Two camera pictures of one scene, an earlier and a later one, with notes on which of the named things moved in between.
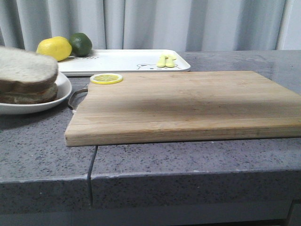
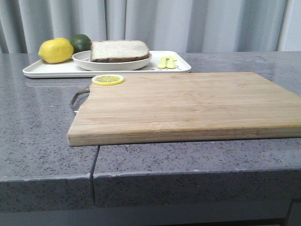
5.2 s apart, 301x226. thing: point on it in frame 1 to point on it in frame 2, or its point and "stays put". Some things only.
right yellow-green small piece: [170, 59] stays put
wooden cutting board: [187, 107] stays put
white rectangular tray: [124, 60] to [161, 62]
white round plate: [64, 87] to [83, 60]
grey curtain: [186, 25] stays put
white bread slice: [22, 70] to [112, 50]
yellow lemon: [58, 46] stays put
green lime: [81, 44] stays put
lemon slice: [106, 78] stays put
